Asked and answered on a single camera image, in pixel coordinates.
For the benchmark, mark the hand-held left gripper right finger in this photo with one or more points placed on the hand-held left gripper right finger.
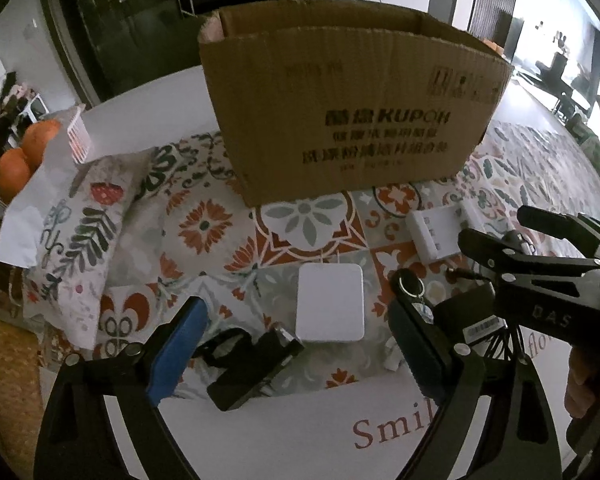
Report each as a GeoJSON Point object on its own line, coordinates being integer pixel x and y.
{"type": "Point", "coordinates": [411, 342]}

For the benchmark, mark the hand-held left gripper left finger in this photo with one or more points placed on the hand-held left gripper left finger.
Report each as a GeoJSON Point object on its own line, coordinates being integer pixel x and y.
{"type": "Point", "coordinates": [176, 355]}

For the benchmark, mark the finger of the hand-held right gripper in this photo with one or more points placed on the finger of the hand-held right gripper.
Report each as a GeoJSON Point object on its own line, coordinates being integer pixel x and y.
{"type": "Point", "coordinates": [560, 222]}
{"type": "Point", "coordinates": [510, 257]}

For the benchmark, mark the white square charger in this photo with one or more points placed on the white square charger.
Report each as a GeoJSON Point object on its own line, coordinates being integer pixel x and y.
{"type": "Point", "coordinates": [331, 305]}

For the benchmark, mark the brown cardboard box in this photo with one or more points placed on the brown cardboard box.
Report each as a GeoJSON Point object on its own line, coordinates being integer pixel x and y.
{"type": "Point", "coordinates": [350, 110]}

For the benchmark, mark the person's right hand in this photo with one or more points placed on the person's right hand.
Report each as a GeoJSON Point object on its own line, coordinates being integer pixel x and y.
{"type": "Point", "coordinates": [582, 385]}

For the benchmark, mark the small white plastic clip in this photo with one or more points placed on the small white plastic clip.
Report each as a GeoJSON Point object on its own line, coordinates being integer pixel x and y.
{"type": "Point", "coordinates": [392, 357]}

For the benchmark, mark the black labelled power brick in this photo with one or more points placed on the black labelled power brick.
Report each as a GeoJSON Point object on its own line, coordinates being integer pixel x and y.
{"type": "Point", "coordinates": [467, 312]}

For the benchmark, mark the white ribbed power adapter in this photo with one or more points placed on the white ribbed power adapter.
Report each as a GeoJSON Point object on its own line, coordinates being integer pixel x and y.
{"type": "Point", "coordinates": [437, 232]}

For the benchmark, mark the leaf print cloth bag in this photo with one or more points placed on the leaf print cloth bag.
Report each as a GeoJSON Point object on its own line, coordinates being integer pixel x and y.
{"type": "Point", "coordinates": [87, 230]}

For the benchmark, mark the woven brown mat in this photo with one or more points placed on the woven brown mat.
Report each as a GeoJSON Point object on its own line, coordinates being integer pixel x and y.
{"type": "Point", "coordinates": [7, 385]}

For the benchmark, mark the white slatted plastic basket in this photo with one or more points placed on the white slatted plastic basket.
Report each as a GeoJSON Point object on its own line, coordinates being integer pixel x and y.
{"type": "Point", "coordinates": [79, 135]}

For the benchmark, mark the orange fruit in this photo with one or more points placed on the orange fruit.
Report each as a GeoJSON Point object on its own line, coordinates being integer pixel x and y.
{"type": "Point", "coordinates": [40, 141]}
{"type": "Point", "coordinates": [13, 174]}

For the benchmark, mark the dark glass cabinet door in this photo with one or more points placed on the dark glass cabinet door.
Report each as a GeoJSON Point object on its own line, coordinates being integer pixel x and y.
{"type": "Point", "coordinates": [145, 15]}

